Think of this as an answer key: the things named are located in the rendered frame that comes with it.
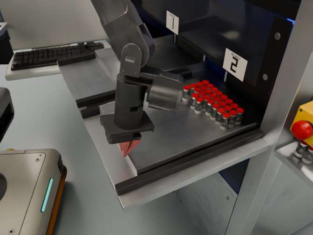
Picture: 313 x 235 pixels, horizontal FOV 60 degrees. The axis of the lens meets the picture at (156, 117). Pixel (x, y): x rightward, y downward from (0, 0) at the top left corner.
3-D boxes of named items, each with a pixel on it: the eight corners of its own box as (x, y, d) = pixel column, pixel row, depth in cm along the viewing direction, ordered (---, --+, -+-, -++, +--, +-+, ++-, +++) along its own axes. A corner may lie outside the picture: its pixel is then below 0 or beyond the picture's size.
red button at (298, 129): (299, 128, 60) (305, 114, 57) (314, 139, 57) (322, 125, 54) (286, 133, 58) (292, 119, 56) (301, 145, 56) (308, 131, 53)
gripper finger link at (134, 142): (138, 163, 61) (143, 131, 56) (107, 170, 58) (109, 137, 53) (128, 143, 66) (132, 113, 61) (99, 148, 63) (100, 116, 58)
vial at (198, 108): (199, 108, 80) (200, 96, 77) (203, 113, 79) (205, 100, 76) (193, 110, 79) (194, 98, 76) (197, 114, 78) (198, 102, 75)
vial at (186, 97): (187, 97, 85) (187, 84, 82) (190, 100, 83) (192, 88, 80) (180, 99, 84) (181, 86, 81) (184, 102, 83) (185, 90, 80)
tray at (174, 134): (198, 85, 90) (199, 76, 88) (253, 133, 72) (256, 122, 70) (100, 115, 78) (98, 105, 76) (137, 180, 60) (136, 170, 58)
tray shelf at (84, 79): (166, 42, 121) (166, 38, 120) (290, 140, 73) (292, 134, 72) (57, 65, 105) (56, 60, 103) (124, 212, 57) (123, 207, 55)
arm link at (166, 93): (134, 35, 53) (123, 41, 45) (192, 47, 52) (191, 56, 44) (126, 92, 58) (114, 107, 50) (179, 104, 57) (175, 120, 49)
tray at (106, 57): (172, 42, 117) (173, 34, 114) (207, 69, 99) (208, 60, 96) (95, 58, 105) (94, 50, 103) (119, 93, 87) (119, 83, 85)
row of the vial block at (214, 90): (204, 91, 87) (206, 79, 84) (242, 124, 75) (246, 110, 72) (199, 93, 86) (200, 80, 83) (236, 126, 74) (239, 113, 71)
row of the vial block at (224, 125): (193, 95, 86) (194, 82, 83) (229, 128, 73) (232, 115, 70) (187, 97, 85) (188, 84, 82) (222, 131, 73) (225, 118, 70)
